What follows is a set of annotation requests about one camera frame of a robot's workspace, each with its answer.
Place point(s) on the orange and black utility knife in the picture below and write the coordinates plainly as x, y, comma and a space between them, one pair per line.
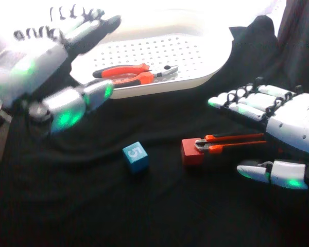
221, 149

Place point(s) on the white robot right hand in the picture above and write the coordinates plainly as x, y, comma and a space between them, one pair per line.
293, 123

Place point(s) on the red block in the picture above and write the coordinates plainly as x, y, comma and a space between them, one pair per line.
191, 154

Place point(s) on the white perforated tray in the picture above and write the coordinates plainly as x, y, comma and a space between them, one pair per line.
190, 59

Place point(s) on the orange and black pliers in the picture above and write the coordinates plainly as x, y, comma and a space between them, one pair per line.
128, 73

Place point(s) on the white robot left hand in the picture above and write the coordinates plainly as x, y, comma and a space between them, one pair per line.
28, 74

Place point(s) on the black table cloth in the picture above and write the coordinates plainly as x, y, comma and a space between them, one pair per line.
154, 211

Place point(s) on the blue number cube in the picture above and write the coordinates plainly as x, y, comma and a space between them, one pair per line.
136, 158

